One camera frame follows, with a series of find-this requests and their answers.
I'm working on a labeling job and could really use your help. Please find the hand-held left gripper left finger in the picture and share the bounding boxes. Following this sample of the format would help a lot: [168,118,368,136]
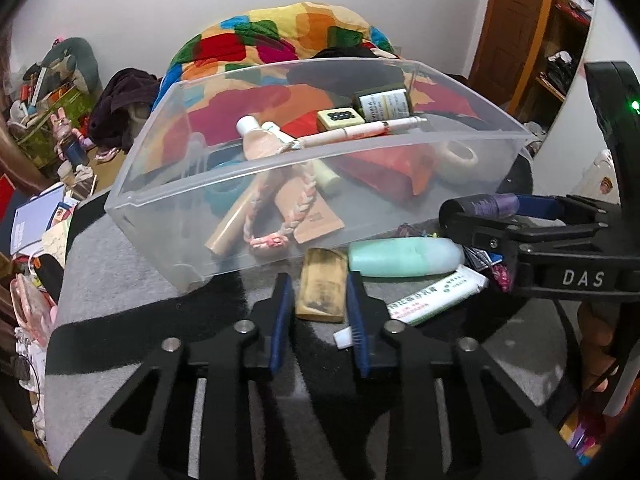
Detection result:
[57,272,323,480]

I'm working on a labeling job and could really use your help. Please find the light green tube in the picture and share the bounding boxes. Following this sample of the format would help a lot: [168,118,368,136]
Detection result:
[312,160,341,194]

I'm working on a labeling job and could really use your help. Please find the pink rabbit toy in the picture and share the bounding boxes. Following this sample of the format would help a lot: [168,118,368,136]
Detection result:
[50,107,91,166]

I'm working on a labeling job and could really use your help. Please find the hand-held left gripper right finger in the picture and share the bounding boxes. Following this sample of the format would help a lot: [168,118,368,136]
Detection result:
[346,270,583,480]

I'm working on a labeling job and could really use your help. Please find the wooden shelf cabinet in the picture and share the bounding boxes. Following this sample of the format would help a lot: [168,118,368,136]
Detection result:
[532,0,598,106]

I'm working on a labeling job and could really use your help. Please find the white tape roll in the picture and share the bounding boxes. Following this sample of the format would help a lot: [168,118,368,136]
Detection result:
[437,139,480,169]

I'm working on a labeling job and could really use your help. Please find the red tea packet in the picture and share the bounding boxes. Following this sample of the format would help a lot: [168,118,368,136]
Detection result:
[280,119,437,205]

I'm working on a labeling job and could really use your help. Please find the clear plastic storage box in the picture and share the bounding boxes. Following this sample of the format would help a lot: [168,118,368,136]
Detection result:
[104,58,535,294]

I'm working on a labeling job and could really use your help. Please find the dark maroon clothes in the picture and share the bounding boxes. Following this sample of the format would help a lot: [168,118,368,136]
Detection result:
[86,67,164,151]

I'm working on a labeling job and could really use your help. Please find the wooden door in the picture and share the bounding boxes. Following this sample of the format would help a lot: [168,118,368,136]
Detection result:
[470,0,558,116]

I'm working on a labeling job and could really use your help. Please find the pink white braided rope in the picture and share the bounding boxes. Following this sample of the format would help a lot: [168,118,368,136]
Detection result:
[242,145,319,252]

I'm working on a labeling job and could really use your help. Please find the person's right hand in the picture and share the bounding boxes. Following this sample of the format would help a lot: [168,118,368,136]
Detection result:
[577,302,621,394]

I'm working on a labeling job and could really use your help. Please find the pink plastic bag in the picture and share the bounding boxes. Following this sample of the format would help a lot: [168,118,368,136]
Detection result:
[10,272,59,344]

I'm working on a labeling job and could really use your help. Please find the peach cosmetic tube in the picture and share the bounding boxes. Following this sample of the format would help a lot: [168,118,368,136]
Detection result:
[236,116,347,245]

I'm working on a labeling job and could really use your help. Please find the grey neck pillow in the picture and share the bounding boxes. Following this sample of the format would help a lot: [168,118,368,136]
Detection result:
[37,36,101,96]

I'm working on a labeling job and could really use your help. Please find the black clothes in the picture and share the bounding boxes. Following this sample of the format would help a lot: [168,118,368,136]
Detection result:
[312,46,381,61]

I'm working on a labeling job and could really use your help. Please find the tan cosmetic stick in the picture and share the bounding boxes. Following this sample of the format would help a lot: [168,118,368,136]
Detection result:
[205,187,261,255]

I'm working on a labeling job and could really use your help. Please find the colourful patchwork blanket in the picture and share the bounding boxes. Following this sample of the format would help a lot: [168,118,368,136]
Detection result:
[162,2,493,122]

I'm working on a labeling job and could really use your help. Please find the dark green jar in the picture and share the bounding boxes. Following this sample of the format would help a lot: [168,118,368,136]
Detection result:
[352,87,412,124]

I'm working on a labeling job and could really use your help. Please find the blue notebook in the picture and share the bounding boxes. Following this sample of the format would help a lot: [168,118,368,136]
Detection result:
[10,182,69,256]

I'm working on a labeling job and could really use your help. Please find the teal round container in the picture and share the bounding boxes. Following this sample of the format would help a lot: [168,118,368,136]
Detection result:
[207,160,251,212]

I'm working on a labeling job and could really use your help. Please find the mint green bottle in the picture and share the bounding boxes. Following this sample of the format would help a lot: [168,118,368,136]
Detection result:
[347,237,466,279]

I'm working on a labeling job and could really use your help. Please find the white panel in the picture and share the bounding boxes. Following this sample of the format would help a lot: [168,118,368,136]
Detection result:
[520,0,623,211]

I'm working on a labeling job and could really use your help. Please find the red box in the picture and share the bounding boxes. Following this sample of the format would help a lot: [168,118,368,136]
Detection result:
[0,172,19,206]

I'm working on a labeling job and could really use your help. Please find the white ointment tube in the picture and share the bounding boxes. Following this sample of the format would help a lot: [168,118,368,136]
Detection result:
[334,265,490,349]

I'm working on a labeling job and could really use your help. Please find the white pen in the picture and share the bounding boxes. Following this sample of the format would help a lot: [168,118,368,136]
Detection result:
[280,116,430,151]

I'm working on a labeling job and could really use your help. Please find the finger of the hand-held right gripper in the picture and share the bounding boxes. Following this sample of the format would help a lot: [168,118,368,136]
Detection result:
[515,192,622,223]
[439,199,623,272]

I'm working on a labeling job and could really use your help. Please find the green storage box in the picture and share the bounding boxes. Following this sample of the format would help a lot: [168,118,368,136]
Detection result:
[17,85,96,162]

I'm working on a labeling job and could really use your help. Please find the blue card pack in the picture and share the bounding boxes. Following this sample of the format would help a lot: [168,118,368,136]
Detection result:
[465,245,504,266]

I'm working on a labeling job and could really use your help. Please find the purple spray bottle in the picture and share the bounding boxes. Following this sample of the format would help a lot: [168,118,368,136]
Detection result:
[445,193,521,219]

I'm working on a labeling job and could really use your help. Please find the grey black patterned blanket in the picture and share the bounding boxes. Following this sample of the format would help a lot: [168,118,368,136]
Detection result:
[45,150,586,466]

